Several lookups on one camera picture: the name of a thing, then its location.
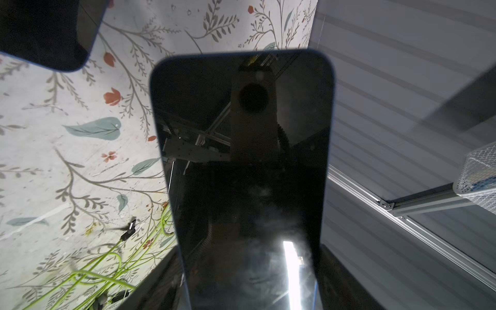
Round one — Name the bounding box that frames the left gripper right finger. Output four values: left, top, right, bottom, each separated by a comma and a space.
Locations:
317, 244, 384, 310

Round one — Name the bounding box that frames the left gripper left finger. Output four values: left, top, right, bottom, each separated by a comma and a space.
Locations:
118, 246, 182, 310

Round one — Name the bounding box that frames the green wired earphones tangle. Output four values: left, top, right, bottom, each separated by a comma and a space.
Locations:
22, 201, 176, 309

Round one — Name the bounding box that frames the blue-edged black smartphone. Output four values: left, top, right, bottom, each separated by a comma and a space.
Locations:
149, 50, 335, 309

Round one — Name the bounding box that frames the white wire mesh basket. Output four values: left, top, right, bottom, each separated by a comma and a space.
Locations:
453, 142, 496, 214

